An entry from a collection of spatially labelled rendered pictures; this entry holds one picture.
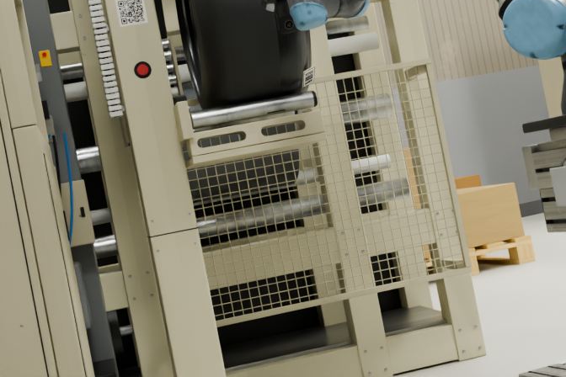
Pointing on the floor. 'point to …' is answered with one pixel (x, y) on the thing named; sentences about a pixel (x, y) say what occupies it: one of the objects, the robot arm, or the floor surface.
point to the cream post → (161, 172)
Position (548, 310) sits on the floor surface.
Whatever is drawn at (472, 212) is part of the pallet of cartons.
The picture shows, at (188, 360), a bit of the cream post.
